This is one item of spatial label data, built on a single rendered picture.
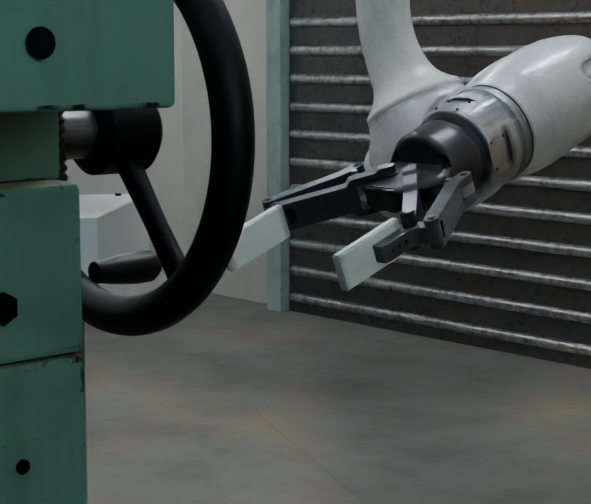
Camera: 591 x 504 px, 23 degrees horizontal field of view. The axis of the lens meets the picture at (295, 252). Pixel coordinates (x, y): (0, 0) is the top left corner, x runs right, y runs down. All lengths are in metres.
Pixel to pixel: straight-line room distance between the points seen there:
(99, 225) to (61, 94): 0.81
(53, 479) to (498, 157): 0.61
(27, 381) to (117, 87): 0.17
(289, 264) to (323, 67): 0.67
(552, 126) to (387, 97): 0.20
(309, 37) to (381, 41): 3.27
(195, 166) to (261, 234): 4.01
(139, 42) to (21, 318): 0.16
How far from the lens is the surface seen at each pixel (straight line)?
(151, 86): 0.68
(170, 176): 5.25
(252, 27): 4.97
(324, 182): 1.27
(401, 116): 1.42
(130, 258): 1.10
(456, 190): 1.18
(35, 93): 0.64
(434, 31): 4.35
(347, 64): 4.60
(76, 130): 1.00
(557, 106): 1.31
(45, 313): 0.75
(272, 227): 1.23
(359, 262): 1.11
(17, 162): 0.76
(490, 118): 1.27
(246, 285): 5.07
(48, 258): 0.75
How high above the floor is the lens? 0.87
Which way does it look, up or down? 8 degrees down
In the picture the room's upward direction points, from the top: straight up
